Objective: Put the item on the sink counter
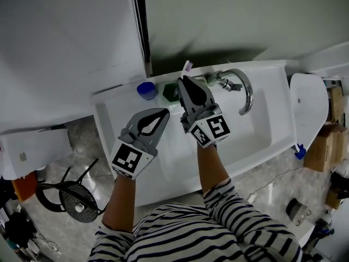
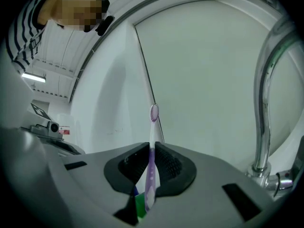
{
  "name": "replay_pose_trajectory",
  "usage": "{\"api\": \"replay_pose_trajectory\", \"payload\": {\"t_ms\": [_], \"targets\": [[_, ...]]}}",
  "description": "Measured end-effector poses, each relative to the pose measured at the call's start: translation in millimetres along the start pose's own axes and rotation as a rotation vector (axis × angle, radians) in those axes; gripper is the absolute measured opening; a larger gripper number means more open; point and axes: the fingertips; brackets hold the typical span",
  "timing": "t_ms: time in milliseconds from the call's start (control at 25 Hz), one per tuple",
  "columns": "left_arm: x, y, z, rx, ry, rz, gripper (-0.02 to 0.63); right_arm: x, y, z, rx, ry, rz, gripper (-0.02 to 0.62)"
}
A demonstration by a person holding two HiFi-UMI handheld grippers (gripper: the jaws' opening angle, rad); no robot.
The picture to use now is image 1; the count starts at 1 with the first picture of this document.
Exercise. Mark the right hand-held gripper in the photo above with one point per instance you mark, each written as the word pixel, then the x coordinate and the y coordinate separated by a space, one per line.
pixel 215 127

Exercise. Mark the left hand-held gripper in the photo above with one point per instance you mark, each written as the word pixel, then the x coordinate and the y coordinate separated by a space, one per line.
pixel 128 160

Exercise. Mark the green plastic cup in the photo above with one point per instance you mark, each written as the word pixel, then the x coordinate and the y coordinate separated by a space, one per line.
pixel 170 93

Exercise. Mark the toothbrush with pink head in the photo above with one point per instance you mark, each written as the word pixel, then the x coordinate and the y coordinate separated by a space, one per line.
pixel 186 67

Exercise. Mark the blue bottle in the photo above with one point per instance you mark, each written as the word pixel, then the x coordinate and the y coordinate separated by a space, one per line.
pixel 146 90

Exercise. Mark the person's right forearm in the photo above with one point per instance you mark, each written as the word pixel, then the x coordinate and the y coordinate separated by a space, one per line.
pixel 211 168

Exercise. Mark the person's left forearm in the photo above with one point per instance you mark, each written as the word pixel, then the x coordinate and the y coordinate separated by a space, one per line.
pixel 120 201

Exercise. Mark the green soap on dish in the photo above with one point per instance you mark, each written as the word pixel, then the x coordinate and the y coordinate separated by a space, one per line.
pixel 211 78

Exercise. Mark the chrome faucet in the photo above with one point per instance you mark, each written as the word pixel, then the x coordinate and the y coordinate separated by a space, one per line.
pixel 246 91

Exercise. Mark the white wash basin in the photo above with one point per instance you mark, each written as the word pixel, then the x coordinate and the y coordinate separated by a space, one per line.
pixel 240 135

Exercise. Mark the black mesh stool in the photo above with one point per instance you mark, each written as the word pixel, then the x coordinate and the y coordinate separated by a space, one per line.
pixel 76 201

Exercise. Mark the white side cabinet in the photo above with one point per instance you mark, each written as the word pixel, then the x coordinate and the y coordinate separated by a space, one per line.
pixel 35 149

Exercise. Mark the white toilet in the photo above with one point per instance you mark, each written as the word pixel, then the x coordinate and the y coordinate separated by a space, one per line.
pixel 308 108

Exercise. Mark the striped shirt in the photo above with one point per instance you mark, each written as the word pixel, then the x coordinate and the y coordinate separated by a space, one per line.
pixel 191 233

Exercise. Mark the blue plastic object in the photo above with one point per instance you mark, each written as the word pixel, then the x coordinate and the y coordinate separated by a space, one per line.
pixel 300 151

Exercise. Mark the orange box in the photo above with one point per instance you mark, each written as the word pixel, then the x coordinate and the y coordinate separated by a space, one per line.
pixel 24 187

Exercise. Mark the large cardboard box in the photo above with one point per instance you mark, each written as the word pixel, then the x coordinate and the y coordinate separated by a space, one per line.
pixel 324 149

